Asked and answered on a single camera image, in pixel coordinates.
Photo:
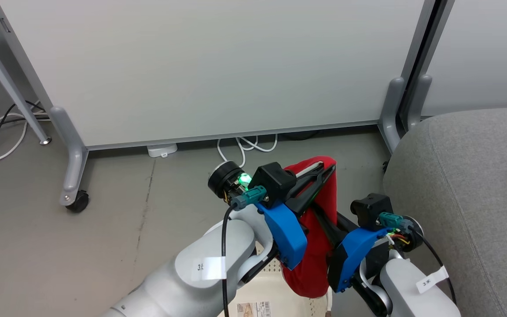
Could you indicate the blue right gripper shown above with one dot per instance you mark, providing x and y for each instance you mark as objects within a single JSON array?
[{"x": 352, "y": 255}]

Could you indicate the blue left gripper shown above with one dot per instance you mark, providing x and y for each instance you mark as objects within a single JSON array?
[{"x": 286, "y": 233}]

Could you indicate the red garment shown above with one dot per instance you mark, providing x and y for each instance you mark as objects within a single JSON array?
[{"x": 319, "y": 264}]

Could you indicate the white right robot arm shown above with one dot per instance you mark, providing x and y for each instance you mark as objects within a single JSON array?
[{"x": 412, "y": 286}]

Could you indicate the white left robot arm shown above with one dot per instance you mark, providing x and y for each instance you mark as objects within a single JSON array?
[{"x": 200, "y": 268}]

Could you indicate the grey fabric sofa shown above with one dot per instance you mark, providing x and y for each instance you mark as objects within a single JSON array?
[{"x": 469, "y": 211}]

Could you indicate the grey partition foot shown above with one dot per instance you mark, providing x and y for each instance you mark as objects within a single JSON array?
[
  {"x": 418, "y": 103},
  {"x": 390, "y": 114}
]

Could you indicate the printed basket label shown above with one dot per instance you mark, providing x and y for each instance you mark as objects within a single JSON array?
[{"x": 253, "y": 309}]

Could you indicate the large white partition panel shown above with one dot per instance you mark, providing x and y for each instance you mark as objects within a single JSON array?
[{"x": 214, "y": 66}]

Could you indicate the white power adapter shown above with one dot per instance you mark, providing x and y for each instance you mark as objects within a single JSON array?
[{"x": 162, "y": 150}]

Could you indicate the narrow white partition panel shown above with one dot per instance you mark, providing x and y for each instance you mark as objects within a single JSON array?
[{"x": 482, "y": 53}]

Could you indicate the grey partition leg with caster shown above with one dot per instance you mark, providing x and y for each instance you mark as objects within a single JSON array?
[{"x": 74, "y": 163}]

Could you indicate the grey metal table leg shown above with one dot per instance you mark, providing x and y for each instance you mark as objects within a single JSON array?
[{"x": 11, "y": 83}]

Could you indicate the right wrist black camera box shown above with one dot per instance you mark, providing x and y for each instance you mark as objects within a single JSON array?
[{"x": 370, "y": 210}]

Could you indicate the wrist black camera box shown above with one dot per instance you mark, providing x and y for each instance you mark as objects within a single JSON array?
[
  {"x": 370, "y": 210},
  {"x": 273, "y": 182}
]

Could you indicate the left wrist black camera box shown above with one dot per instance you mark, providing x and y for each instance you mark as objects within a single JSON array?
[{"x": 273, "y": 182}]

